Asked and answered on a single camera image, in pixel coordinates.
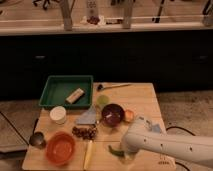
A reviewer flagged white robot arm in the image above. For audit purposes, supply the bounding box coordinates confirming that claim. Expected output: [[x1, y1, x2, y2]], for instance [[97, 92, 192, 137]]
[[121, 115, 213, 168]]

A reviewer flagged wooden handled brush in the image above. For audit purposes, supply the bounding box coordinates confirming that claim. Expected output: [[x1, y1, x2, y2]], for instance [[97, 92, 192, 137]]
[[97, 83, 131, 91]]

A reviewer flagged bunch of dark grapes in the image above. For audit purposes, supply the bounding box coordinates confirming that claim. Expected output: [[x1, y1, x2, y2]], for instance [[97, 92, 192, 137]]
[[72, 127, 97, 140]]

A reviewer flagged dark purple bowl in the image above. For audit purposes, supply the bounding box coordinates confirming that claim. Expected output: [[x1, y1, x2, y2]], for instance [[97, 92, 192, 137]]
[[101, 104, 124, 127]]

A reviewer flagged beige wooden block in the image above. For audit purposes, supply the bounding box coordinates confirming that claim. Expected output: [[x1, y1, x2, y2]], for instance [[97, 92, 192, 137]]
[[66, 88, 84, 104]]

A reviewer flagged blue sponge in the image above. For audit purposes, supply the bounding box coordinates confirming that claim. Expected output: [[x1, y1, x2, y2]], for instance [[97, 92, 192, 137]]
[[151, 124, 162, 133]]

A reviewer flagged red yellow apple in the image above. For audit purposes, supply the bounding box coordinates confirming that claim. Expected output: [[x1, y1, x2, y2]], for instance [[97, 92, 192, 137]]
[[124, 110, 134, 123]]

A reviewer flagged orange plastic bowl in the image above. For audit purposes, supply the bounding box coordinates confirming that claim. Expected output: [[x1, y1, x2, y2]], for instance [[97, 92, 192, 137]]
[[45, 132, 75, 166]]

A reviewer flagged black cable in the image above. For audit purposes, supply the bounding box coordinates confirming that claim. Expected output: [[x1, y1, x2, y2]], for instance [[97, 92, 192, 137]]
[[0, 111, 30, 146], [165, 125, 198, 171]]

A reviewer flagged green plastic tray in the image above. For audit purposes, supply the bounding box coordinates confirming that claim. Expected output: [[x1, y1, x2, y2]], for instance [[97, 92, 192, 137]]
[[39, 75, 93, 109]]

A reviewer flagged green pepper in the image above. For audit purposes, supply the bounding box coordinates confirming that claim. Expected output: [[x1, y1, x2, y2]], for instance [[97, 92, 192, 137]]
[[108, 145, 125, 157]]

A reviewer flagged green lime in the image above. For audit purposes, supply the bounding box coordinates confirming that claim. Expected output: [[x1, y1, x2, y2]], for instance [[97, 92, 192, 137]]
[[97, 95, 109, 106]]

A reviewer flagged white paper cup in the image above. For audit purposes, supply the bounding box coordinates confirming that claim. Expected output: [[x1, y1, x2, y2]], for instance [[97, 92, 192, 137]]
[[50, 106, 66, 124]]

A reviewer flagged black cable on left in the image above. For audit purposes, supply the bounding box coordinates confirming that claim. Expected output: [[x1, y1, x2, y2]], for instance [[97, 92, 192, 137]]
[[0, 111, 30, 146]]

